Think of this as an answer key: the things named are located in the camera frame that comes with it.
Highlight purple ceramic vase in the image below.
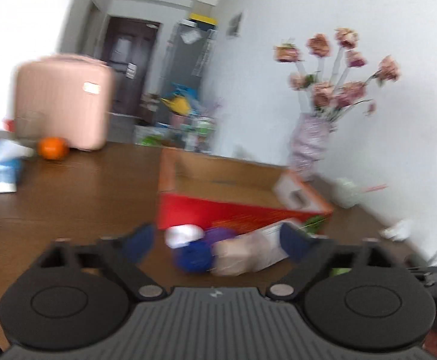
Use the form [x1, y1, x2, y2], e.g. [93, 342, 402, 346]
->
[289, 113, 334, 181]

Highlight purple cap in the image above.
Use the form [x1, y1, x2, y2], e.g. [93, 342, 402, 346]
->
[203, 227, 237, 246]

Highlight large white lid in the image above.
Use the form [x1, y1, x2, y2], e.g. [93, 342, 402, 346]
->
[165, 224, 204, 250]

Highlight grey refrigerator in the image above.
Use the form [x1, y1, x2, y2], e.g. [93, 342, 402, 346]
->
[159, 19, 216, 114]

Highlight dried pink flowers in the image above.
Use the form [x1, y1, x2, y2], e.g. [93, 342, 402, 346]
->
[273, 27, 401, 125]

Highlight orange fruit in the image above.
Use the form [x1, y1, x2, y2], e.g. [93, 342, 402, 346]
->
[38, 137, 69, 161]

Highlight white plastic bottle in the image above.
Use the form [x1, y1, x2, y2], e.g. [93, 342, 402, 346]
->
[210, 219, 305, 276]

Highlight crumpled white tissue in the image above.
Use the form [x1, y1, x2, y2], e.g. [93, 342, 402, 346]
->
[379, 219, 414, 242]

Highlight cluttered storage cart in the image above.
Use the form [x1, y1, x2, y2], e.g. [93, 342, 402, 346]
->
[133, 83, 220, 154]

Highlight pale green bowl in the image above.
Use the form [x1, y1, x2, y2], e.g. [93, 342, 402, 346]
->
[332, 178, 362, 209]

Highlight blue round object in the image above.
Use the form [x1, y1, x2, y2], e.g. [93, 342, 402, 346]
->
[173, 240, 214, 274]

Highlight red cardboard box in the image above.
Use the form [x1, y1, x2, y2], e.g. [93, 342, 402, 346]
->
[157, 148, 333, 234]

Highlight pink suitcase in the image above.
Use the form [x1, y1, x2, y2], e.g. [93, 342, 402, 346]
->
[14, 54, 114, 151]

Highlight dark entrance door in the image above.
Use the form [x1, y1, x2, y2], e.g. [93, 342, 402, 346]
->
[101, 16, 161, 117]

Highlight pink straw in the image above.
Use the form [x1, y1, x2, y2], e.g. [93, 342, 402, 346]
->
[361, 184, 388, 194]

